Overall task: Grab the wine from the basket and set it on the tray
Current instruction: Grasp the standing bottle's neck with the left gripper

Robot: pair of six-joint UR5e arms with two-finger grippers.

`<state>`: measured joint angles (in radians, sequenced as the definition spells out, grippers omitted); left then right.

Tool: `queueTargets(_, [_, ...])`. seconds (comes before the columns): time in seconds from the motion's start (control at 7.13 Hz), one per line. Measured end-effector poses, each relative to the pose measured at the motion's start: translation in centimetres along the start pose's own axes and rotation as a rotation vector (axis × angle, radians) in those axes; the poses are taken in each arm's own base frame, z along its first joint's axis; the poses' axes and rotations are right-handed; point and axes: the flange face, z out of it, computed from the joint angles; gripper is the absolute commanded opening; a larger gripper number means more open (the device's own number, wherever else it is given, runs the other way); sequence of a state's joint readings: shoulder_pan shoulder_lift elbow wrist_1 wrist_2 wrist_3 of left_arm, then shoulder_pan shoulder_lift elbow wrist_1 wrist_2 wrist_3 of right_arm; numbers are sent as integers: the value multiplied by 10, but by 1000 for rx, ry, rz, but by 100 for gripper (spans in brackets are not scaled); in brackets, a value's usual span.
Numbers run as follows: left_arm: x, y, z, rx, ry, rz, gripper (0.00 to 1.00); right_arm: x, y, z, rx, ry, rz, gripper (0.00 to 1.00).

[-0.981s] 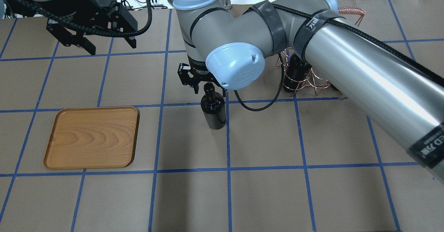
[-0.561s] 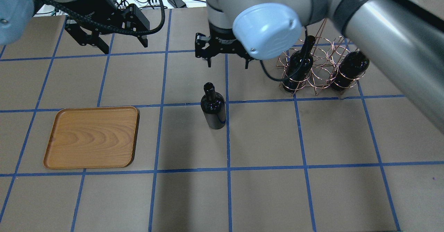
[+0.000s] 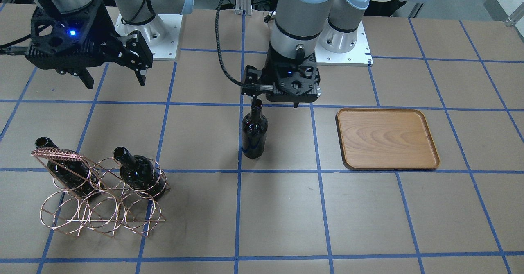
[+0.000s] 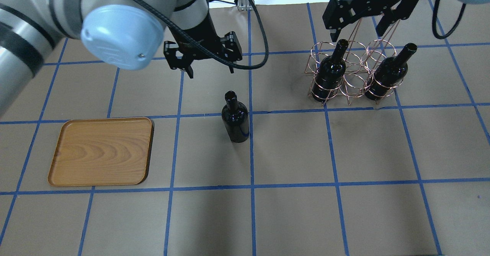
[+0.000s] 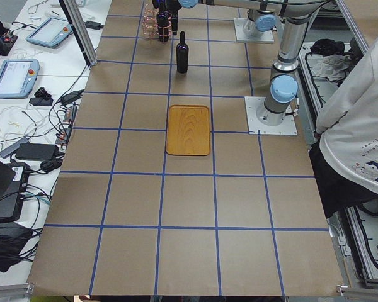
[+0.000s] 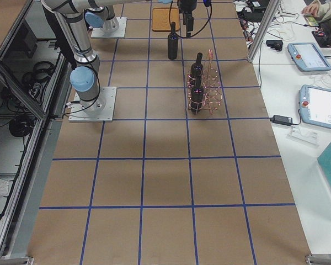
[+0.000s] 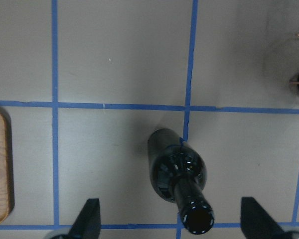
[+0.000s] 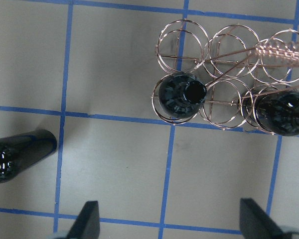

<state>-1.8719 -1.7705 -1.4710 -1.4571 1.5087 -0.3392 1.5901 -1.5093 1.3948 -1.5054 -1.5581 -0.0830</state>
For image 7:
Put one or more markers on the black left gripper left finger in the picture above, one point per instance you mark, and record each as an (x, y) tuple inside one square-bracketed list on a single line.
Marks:
[(87, 224)]

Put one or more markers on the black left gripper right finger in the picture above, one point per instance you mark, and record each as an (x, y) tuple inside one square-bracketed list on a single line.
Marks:
[(256, 223)]

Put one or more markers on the dark glass wine bottle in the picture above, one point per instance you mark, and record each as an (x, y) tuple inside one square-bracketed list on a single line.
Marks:
[(178, 175)]

